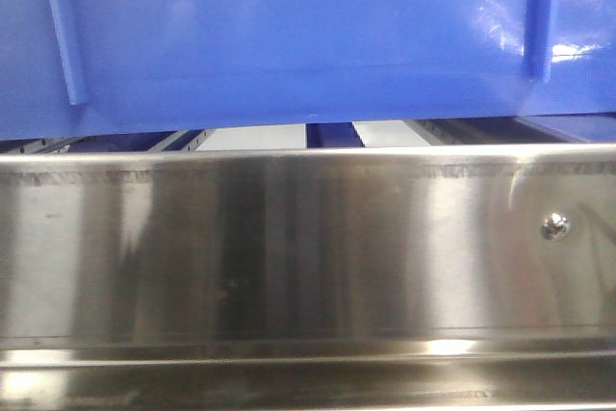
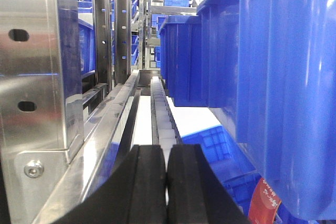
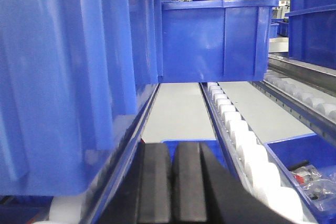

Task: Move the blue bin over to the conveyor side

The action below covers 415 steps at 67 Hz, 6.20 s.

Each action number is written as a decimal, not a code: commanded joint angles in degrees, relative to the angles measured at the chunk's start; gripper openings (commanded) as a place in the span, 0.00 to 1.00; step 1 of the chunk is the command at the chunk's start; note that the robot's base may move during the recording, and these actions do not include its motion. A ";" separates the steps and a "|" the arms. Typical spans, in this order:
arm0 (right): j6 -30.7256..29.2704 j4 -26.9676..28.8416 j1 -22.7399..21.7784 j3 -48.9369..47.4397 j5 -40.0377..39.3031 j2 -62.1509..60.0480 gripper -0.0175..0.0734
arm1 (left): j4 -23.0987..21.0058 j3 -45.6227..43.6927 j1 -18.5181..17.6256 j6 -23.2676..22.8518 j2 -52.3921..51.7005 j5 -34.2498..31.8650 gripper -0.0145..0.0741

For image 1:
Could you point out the blue plastic bin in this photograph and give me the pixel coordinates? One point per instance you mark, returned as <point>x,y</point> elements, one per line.
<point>83,67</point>

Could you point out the white shelf panel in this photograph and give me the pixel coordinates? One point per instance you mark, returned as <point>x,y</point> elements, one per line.
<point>371,134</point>

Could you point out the stainless steel conveyor side rail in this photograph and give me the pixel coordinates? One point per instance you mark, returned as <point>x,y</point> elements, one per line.
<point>368,279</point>

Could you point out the silver screw on rail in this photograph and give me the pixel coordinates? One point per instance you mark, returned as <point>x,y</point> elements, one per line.
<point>555,227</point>

